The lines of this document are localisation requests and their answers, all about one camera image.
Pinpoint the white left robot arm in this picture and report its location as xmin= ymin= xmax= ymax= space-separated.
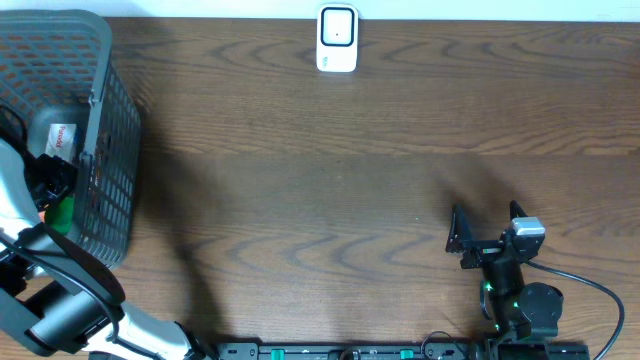
xmin=1 ymin=142 xmax=218 ymax=359

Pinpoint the white Panadol medicine box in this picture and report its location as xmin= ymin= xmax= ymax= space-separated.
xmin=45 ymin=123 xmax=77 ymax=163

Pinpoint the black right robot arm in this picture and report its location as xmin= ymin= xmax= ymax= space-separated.
xmin=445 ymin=200 xmax=564 ymax=342

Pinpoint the white barcode scanner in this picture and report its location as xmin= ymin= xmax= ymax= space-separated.
xmin=316 ymin=4 xmax=359 ymax=73

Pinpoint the grey plastic basket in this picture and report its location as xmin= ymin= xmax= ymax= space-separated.
xmin=1 ymin=10 xmax=141 ymax=268

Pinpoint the black camera cable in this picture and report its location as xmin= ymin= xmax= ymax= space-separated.
xmin=522 ymin=259 xmax=626 ymax=360

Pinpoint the green lid jar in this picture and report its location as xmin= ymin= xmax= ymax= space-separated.
xmin=44 ymin=196 xmax=75 ymax=235

